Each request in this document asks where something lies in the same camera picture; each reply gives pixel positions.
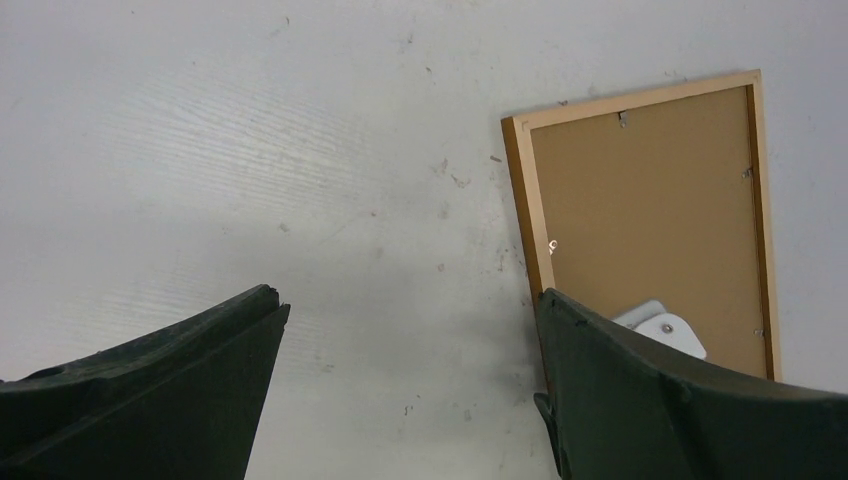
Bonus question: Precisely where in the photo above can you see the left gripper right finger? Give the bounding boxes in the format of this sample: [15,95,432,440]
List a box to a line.
[534,289,847,479]

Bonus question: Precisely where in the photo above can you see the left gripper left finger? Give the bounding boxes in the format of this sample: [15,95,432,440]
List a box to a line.
[1,285,290,479]

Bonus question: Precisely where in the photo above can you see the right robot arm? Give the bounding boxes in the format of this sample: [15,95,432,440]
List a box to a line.
[612,299,707,360]

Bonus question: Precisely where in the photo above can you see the brown backing board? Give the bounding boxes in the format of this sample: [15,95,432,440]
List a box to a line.
[531,86,774,378]

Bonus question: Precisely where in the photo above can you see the wooden picture frame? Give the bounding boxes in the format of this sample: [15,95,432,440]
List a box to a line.
[501,70,783,381]

